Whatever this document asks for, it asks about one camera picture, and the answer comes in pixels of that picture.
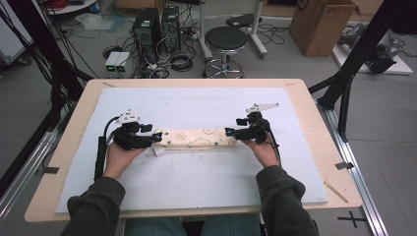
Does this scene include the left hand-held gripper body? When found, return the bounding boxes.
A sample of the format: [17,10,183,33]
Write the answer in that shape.
[112,109,154,151]

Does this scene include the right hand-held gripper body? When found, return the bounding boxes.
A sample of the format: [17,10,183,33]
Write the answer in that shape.
[234,102,280,146]

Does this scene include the cream cloth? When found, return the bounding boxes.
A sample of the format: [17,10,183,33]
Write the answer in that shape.
[150,127,239,157]

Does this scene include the person's left hand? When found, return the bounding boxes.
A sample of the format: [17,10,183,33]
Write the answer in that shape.
[102,142,147,181]

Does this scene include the person's right hand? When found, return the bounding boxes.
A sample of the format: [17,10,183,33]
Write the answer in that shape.
[245,136,281,169]

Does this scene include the white foam board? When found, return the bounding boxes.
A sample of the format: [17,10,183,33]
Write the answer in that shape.
[54,87,329,214]

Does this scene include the white power supply box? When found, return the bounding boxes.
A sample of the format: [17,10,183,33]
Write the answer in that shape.
[115,51,132,74]
[104,51,122,74]

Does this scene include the black round stool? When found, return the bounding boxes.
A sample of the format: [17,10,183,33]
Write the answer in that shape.
[202,26,250,80]

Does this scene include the person's left leg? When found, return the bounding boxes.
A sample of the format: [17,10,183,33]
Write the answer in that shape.
[124,217,185,236]

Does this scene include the person's leg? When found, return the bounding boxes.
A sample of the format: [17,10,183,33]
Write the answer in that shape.
[203,214,262,236]
[124,217,185,236]

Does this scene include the person's right leg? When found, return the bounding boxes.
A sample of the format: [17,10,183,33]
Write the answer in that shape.
[203,214,262,236]

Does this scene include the wide black computer tower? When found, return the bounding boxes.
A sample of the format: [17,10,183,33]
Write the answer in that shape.
[132,7,163,63]

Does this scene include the thin wooden stick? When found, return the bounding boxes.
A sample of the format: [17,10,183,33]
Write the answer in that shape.
[324,181,349,205]

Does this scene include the narrow black computer tower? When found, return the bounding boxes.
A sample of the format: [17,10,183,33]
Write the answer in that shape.
[161,5,182,53]

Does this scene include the flat black device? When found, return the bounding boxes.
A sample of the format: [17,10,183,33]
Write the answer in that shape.
[225,13,264,29]

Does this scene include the clear plastic bag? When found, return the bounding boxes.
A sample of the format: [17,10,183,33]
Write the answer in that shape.
[75,13,116,32]

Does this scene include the brown cardboard box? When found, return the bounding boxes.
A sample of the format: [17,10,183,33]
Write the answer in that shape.
[288,0,361,58]

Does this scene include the black cross tape mark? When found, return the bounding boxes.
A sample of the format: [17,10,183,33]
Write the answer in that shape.
[337,210,368,229]

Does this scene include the white round table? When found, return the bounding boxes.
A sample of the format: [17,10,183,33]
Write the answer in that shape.
[43,0,99,16]

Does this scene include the white base board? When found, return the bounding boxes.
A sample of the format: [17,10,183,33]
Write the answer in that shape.
[330,30,414,77]

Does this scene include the white panel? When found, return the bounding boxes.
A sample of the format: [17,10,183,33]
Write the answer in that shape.
[0,0,33,65]

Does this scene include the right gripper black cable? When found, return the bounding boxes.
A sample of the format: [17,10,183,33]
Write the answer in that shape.
[262,121,283,165]

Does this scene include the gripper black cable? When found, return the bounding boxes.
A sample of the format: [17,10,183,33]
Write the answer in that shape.
[93,116,122,183]
[262,121,283,165]

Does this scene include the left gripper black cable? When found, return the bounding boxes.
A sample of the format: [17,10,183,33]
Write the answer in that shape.
[93,116,122,183]

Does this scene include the black cable coil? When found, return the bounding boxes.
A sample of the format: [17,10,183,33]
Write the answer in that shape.
[168,52,195,73]

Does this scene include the white desk frame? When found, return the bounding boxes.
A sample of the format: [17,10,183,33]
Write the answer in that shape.
[196,0,268,62]

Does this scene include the loose black cables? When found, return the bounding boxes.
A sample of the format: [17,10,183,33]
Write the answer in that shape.
[255,23,291,45]

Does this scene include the aluminium rail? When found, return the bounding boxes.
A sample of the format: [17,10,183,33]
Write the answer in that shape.
[316,99,389,236]
[0,131,60,224]

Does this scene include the black frame with cables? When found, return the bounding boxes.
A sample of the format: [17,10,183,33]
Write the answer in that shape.
[0,0,94,198]

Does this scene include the black metal frame strut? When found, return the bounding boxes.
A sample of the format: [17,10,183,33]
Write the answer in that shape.
[308,0,412,143]

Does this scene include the red cable coil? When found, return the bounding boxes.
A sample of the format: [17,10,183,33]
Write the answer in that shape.
[45,0,68,10]

